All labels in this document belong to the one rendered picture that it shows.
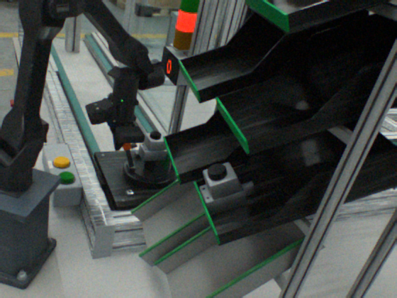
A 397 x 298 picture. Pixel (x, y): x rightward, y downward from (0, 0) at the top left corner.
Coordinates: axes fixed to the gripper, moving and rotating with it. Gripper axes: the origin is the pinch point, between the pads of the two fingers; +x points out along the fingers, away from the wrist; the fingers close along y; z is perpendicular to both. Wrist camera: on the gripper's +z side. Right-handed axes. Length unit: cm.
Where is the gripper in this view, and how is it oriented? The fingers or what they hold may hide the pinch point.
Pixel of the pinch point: (118, 138)
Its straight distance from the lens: 105.3
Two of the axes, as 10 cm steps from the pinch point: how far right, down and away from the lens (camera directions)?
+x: -1.8, 8.5, 4.9
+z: -9.2, 0.4, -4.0
